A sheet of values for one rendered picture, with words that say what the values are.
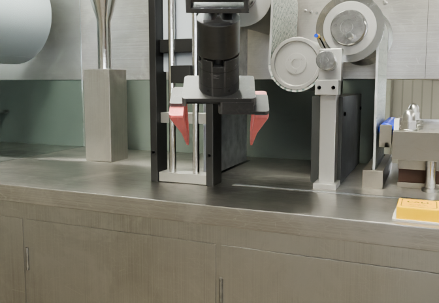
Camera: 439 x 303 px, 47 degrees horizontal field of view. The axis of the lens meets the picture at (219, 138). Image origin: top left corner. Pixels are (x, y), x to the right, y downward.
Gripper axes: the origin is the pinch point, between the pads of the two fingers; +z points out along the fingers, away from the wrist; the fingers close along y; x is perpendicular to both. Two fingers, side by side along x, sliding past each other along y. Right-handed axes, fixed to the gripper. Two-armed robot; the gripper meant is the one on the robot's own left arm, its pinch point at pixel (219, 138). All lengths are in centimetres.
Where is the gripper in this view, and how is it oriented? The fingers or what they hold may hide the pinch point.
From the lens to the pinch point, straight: 77.4
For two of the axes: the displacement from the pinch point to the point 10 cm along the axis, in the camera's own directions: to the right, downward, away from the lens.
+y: -10.0, 0.0, 0.2
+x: -0.1, 5.9, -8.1
